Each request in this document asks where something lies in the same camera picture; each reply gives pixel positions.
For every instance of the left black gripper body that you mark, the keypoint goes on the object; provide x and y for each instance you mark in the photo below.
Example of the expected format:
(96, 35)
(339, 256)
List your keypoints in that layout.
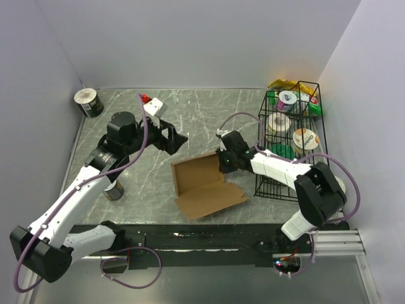
(154, 134)

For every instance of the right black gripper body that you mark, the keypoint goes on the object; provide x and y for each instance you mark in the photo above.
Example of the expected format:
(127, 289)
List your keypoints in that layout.
(227, 161)

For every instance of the brown cardboard box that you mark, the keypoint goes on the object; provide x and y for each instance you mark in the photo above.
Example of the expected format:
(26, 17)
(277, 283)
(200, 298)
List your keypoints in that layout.
(201, 188)

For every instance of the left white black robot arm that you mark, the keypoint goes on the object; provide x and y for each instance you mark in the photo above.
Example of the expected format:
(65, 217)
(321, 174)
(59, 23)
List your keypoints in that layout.
(47, 246)

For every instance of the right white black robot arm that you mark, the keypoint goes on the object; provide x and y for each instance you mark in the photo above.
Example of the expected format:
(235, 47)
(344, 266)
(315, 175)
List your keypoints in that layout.
(318, 192)

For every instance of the tin can brown label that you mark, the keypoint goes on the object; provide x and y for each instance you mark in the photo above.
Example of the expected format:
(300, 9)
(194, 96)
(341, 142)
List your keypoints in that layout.
(114, 191)

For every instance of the blue white yogurt cup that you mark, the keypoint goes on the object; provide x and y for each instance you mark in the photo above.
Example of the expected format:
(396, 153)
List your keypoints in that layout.
(286, 99)

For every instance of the Chobani yogurt cup in basket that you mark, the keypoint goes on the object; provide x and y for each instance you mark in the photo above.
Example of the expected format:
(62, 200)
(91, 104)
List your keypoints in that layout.
(305, 140)

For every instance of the green black chips can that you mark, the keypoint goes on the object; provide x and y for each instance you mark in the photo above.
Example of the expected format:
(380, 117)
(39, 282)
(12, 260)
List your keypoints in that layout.
(88, 101)

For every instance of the yellow snack bag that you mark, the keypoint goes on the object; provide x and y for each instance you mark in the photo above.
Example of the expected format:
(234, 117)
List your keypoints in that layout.
(291, 85)

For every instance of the green snack bag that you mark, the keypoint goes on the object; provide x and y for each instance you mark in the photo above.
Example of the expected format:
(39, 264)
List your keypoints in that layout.
(308, 109)

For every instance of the red white package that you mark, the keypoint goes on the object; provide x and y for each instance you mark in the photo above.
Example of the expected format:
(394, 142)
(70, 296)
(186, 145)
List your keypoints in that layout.
(314, 100)

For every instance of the white yogurt cup on table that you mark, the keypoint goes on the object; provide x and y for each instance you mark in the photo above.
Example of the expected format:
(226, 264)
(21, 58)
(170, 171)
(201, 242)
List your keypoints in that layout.
(341, 184)

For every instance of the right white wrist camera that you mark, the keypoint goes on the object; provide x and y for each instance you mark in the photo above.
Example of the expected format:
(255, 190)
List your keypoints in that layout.
(219, 134)

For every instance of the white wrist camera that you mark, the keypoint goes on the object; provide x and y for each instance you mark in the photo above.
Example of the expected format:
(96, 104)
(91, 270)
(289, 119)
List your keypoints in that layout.
(154, 107)
(219, 134)

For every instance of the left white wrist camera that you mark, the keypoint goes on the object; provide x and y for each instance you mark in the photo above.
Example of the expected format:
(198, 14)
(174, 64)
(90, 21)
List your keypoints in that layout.
(154, 107)

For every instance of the black wire basket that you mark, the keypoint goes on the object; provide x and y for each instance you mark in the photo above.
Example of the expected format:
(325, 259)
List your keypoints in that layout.
(297, 121)

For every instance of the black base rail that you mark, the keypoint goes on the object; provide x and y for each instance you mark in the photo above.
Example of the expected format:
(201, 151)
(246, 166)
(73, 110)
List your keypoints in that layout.
(192, 245)

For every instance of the aluminium frame rail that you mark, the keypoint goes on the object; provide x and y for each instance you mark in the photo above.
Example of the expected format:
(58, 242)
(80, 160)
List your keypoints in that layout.
(338, 243)

